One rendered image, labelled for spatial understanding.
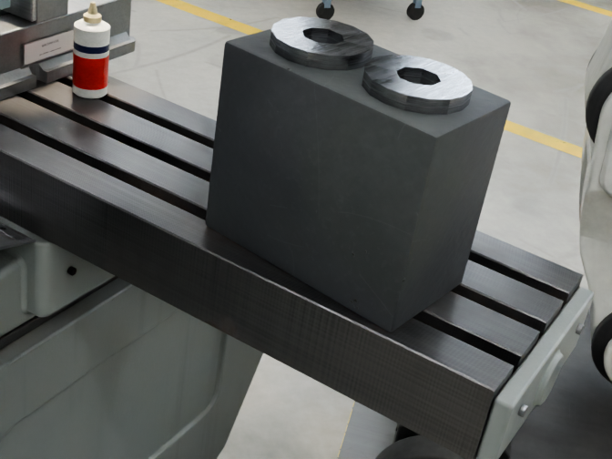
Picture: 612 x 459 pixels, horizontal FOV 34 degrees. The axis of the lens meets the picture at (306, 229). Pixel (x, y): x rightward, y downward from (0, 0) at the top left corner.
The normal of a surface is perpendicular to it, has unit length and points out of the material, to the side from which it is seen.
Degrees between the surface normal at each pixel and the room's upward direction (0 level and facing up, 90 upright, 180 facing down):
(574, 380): 0
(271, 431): 0
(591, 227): 115
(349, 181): 90
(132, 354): 90
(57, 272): 90
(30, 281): 90
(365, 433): 0
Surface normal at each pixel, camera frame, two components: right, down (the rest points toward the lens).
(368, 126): -0.62, 0.33
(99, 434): 0.84, 0.38
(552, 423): 0.15, -0.84
